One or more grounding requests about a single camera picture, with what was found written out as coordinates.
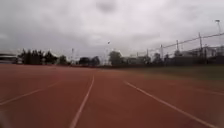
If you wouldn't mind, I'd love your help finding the thin light pole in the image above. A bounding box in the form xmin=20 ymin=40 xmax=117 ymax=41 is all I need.
xmin=106 ymin=40 xmax=112 ymax=54
xmin=70 ymin=47 xmax=76 ymax=63

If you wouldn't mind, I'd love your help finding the dark tree clump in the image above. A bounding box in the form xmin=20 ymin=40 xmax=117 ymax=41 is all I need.
xmin=78 ymin=55 xmax=101 ymax=67

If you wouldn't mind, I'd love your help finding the row of dark bushes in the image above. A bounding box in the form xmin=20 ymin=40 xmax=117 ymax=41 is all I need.
xmin=122 ymin=52 xmax=174 ymax=67

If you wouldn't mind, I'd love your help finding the row of dark trees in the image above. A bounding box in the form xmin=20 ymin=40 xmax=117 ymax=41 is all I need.
xmin=17 ymin=48 xmax=58 ymax=66

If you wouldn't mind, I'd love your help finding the tall mesh fence with posts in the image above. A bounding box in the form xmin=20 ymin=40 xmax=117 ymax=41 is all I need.
xmin=134 ymin=31 xmax=224 ymax=66

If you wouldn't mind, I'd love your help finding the pale long building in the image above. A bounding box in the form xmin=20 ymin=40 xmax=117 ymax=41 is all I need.
xmin=181 ymin=45 xmax=224 ymax=61

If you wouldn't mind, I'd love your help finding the low building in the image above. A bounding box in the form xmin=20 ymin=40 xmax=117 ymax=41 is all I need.
xmin=0 ymin=53 xmax=19 ymax=65

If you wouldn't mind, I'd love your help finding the tall floodlight pole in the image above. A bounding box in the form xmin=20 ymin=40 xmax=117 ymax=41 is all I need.
xmin=214 ymin=18 xmax=223 ymax=36

